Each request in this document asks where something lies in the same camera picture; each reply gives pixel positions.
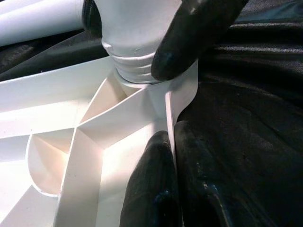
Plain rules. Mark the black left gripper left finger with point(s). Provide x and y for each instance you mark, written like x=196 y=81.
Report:
x=151 y=184

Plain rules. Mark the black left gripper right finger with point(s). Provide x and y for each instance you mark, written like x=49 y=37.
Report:
x=203 y=175

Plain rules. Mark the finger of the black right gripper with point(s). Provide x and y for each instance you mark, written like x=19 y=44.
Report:
x=92 y=19
x=189 y=40

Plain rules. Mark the white plastic table top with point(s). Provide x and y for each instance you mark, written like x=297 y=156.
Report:
x=113 y=123

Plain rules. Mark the black plastic cover sheet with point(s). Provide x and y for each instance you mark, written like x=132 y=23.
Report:
x=248 y=118

